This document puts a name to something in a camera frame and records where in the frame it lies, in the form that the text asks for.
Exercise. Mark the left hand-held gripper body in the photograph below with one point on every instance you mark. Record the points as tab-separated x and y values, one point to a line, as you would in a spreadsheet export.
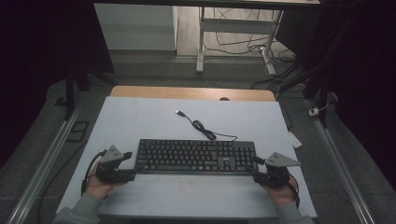
109	172

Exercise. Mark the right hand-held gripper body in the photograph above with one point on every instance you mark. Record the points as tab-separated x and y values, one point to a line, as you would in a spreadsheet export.
277	174

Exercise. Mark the black keyboard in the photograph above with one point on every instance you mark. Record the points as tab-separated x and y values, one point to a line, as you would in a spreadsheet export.
196	155

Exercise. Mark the person's left hand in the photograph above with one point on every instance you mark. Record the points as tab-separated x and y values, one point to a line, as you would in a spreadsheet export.
97	188

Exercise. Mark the person's right hand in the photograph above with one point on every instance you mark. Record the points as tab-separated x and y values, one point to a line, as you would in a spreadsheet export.
281	195

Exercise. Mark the white paper tag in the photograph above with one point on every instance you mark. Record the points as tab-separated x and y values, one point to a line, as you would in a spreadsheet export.
295	140

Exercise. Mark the white board table cover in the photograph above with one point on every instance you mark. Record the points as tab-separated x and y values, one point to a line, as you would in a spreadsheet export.
149	118

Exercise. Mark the small white box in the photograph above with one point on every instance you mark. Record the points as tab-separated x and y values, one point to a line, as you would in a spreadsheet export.
313	112

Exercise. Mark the black table grommet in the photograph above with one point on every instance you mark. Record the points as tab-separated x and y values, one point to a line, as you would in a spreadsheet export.
224	99

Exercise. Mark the wooden table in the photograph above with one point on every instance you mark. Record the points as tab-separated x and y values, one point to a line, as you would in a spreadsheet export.
186	93

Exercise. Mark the black metal stand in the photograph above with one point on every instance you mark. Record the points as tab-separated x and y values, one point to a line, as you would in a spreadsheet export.
322	90
70	90

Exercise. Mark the white panel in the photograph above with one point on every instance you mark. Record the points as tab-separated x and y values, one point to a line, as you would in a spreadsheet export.
134	28

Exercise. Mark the dark curtain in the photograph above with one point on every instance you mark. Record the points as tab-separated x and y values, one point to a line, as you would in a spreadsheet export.
364	77
37	62

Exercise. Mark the white-legged desk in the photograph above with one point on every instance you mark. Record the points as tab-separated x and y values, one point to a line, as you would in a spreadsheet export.
236	26

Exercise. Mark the aluminium floor rail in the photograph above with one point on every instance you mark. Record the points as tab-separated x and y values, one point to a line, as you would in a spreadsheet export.
339	161
43	168

